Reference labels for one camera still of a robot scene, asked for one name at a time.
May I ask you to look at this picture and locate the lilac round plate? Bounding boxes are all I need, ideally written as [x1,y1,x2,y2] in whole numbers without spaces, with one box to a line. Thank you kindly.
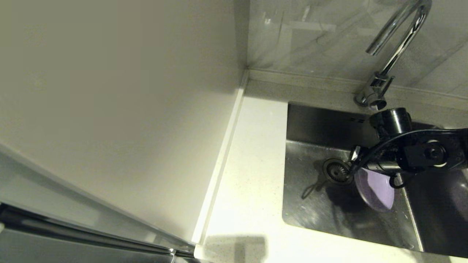
[355,168,395,213]

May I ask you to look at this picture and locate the chrome gooseneck faucet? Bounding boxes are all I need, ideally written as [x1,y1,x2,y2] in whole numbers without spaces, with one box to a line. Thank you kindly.
[354,0,432,111]

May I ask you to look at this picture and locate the metal sink drain strainer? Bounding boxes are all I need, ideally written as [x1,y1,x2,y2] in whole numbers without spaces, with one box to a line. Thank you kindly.
[322,159,354,186]

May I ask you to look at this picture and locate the stainless steel sink basin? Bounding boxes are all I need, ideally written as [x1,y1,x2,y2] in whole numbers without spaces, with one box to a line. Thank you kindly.
[282,102,468,258]

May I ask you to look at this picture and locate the tall white cabinet panel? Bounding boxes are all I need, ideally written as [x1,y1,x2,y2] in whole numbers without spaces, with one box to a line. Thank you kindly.
[0,0,250,246]

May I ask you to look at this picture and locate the grey glossy appliance door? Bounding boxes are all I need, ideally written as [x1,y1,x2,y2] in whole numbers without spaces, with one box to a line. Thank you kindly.
[0,228,176,263]

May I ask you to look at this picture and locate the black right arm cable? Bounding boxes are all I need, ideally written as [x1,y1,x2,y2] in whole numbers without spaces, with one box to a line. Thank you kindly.
[346,129,468,189]

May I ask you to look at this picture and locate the dark bar door handle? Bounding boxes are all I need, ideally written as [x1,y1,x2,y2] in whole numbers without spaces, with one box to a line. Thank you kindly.
[0,203,195,259]

